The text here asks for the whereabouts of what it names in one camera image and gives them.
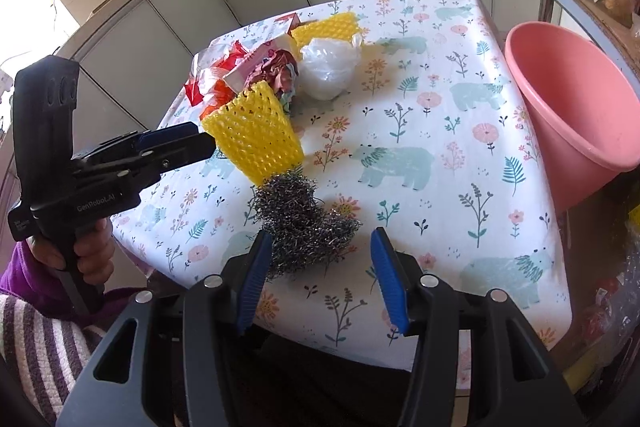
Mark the floral bear tablecloth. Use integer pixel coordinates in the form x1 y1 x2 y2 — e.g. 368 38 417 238
110 0 573 398

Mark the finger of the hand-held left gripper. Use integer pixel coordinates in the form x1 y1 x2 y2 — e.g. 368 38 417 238
100 122 201 153
72 132 217 182

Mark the steel wool scrubber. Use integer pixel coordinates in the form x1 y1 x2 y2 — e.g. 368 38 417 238
248 172 363 280

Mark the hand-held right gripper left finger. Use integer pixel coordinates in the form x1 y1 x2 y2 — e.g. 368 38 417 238
55 229 275 427

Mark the striped clothing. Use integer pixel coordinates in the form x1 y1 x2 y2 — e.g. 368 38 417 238
0 292 103 427

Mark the clear plastic wrapper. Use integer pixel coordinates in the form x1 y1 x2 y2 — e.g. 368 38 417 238
191 40 241 80

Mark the person's left forearm purple sleeve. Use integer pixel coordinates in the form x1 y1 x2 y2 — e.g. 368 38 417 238
0 239 133 330

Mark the red and white snack wrapper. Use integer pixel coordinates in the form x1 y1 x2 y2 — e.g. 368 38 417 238
184 52 238 120

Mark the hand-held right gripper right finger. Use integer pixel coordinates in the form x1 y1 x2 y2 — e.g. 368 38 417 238
370 227 586 427

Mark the person's left hand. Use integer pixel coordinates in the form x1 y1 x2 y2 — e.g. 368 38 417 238
31 216 117 289

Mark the yellow foam fruit net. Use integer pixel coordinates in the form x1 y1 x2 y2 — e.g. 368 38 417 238
290 11 362 50
200 81 305 186

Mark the plastic bag with red contents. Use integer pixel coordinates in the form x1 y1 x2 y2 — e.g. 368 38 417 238
575 257 640 360

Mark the white plastic bag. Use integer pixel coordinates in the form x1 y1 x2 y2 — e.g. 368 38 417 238
298 33 363 100

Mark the dark red foil wrapper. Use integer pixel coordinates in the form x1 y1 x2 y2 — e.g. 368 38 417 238
247 48 300 100

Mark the pink plastic basin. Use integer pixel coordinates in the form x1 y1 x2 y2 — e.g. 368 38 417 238
504 21 640 213

